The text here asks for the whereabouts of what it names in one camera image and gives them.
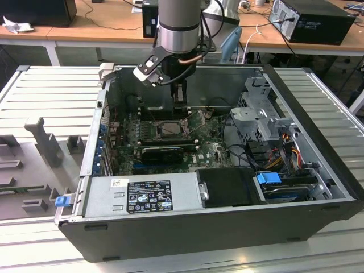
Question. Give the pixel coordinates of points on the grey desk outlet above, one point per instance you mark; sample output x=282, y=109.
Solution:
x=137, y=10

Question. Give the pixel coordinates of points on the silver shroud latch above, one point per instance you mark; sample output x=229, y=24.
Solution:
x=204, y=192

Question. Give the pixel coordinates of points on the metal disk bay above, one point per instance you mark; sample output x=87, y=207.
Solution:
x=322, y=190

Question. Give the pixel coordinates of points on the black power supply label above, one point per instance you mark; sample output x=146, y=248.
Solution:
x=149, y=196

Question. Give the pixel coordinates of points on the grey power supply unit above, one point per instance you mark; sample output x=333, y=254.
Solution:
x=99, y=199

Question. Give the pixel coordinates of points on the CPU socket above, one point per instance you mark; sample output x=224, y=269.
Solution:
x=183, y=136

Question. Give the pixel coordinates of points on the white table leg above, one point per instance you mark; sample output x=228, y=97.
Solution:
x=357, y=102

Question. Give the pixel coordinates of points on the blue disk carrier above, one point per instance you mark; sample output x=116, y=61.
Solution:
x=267, y=182

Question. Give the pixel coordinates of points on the grey metal drive cage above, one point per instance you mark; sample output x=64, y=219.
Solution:
x=250, y=115

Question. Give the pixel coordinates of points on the blue release tab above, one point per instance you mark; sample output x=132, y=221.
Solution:
x=62, y=201

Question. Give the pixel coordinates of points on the white barcode label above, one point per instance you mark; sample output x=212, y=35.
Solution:
x=119, y=182

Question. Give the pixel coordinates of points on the green RAM stick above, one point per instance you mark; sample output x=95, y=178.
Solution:
x=14, y=190

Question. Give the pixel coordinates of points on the black plastic shroud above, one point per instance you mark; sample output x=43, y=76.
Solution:
x=227, y=187

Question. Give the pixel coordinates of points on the low-profile graphics card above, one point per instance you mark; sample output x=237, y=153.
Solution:
x=162, y=155

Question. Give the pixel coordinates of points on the green motherboard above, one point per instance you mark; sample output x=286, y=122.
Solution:
x=210, y=148

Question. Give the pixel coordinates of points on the round coin battery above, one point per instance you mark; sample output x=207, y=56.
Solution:
x=210, y=115

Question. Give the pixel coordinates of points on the black desktop computer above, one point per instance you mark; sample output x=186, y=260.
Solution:
x=321, y=25

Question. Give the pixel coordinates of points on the pale blue teach pendant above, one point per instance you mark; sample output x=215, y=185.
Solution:
x=231, y=42

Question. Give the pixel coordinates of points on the white cup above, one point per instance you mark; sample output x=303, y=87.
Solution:
x=259, y=2

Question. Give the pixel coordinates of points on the black PC case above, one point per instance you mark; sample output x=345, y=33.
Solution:
x=199, y=236

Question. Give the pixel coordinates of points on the grey parts rack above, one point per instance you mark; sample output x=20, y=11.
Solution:
x=28, y=159

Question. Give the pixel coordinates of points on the large black box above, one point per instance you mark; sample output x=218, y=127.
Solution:
x=37, y=12

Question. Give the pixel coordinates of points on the crumpled white paper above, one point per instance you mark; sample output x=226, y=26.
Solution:
x=17, y=26

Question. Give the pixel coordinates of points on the grey plastic case latch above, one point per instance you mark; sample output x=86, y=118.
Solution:
x=106, y=71

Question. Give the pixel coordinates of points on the hard disk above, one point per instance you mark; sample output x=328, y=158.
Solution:
x=287, y=194

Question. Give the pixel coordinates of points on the black cylindrical component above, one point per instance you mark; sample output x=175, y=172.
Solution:
x=131, y=102

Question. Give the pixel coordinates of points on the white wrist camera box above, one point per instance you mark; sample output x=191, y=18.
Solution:
x=145, y=71

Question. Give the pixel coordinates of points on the blue slot clip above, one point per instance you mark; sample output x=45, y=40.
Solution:
x=102, y=129
x=100, y=149
x=97, y=167

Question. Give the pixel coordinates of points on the small black computer tower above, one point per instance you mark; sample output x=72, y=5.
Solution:
x=149, y=22

